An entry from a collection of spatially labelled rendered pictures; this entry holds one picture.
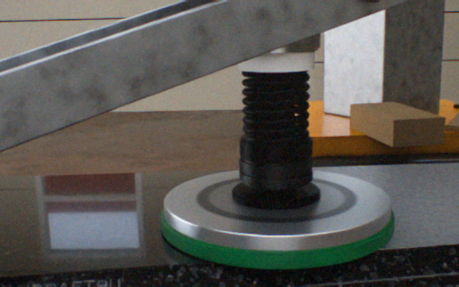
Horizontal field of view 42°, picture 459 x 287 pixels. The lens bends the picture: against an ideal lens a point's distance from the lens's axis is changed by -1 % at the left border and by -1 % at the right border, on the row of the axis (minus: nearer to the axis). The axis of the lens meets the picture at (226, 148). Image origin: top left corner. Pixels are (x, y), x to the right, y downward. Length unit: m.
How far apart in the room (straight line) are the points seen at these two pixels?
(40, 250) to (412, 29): 1.01
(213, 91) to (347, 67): 5.19
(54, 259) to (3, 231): 0.10
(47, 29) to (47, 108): 6.37
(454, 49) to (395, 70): 5.55
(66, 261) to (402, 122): 0.73
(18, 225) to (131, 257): 0.15
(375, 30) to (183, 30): 0.91
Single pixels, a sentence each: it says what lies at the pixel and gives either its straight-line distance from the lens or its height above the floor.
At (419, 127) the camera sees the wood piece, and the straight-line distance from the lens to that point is 1.12.
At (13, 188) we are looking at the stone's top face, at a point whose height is 0.82.
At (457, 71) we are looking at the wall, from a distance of 6.92.
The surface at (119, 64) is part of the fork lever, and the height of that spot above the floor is 0.98.
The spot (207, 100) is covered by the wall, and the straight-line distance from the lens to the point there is 6.56.
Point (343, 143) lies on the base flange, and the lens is 1.20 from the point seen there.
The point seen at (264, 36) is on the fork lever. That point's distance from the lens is 0.48.
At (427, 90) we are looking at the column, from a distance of 1.43.
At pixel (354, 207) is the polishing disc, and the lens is 0.55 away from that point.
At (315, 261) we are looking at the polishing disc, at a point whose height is 0.82.
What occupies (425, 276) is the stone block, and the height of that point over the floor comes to 0.80.
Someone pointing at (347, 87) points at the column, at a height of 0.85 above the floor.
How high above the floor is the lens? 1.02
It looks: 13 degrees down
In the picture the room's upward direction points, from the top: 1 degrees counter-clockwise
